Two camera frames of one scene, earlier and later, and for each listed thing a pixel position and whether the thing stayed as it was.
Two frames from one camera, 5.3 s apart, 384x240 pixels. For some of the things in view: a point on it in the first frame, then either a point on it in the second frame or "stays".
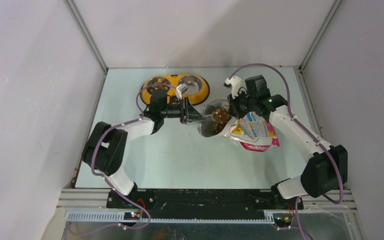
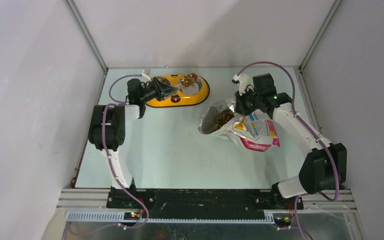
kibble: x=221 y=116 → x=188 y=79
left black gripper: x=188 y=113 → x=162 y=90
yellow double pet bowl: x=197 y=92 stays
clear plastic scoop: x=221 y=114 → x=189 y=81
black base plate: x=203 y=203 stays
